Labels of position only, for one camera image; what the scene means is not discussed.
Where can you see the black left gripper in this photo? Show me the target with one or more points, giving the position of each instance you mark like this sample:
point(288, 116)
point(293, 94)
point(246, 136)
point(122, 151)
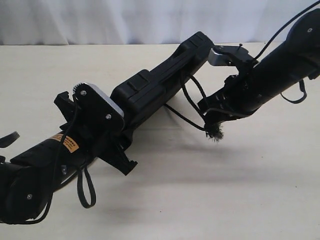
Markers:
point(101, 143)

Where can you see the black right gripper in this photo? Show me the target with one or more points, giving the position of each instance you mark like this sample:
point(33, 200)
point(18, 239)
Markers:
point(240, 97)

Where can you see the black plastic case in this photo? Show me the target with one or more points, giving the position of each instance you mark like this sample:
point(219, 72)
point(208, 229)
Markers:
point(144, 93)

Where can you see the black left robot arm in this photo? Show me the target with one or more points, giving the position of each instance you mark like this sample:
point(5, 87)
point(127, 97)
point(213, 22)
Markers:
point(28, 181)

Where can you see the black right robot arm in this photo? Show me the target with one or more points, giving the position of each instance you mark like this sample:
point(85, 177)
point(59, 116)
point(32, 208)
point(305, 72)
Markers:
point(257, 82)

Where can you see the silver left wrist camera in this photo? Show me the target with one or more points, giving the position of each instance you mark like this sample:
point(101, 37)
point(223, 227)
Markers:
point(98, 108)

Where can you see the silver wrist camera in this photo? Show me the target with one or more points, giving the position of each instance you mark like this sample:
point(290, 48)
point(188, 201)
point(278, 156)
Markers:
point(218, 59)
point(98, 108)

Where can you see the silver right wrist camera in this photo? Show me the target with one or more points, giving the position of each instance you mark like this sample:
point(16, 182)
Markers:
point(218, 59)

